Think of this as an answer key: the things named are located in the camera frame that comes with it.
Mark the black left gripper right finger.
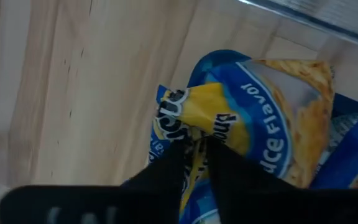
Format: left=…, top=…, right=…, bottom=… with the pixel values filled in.
left=204, top=135, right=358, bottom=224

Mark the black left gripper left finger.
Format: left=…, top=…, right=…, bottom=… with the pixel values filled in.
left=0, top=136, right=190, bottom=224

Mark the blue Maruchan noodle packet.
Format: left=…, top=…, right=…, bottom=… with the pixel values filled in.
left=147, top=49, right=336, bottom=224
left=308, top=109, right=358, bottom=191

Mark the clear plastic bin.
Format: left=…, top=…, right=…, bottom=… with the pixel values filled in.
left=237, top=0, right=358, bottom=51

